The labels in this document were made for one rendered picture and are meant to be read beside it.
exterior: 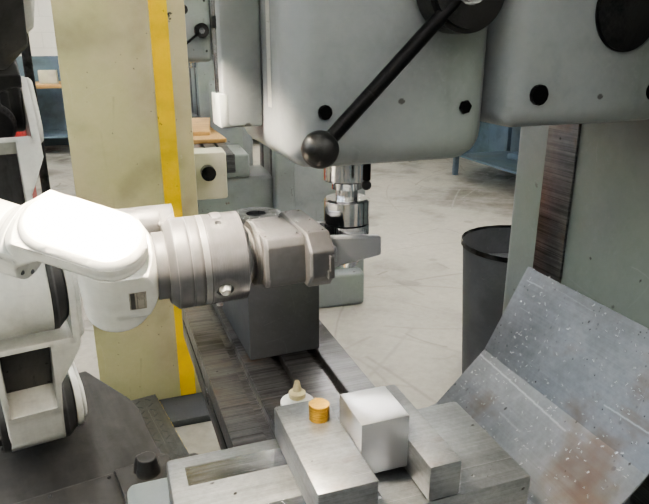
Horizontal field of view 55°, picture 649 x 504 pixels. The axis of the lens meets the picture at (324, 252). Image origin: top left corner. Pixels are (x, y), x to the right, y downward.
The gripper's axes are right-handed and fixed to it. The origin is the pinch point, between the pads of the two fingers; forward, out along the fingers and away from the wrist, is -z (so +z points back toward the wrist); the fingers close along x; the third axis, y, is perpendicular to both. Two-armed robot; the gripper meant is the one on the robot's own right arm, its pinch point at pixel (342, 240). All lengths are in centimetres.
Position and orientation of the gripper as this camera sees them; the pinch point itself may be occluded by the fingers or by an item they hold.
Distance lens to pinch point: 66.0
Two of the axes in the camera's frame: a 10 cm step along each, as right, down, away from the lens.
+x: -3.4, -2.9, 9.0
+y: 0.3, 9.5, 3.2
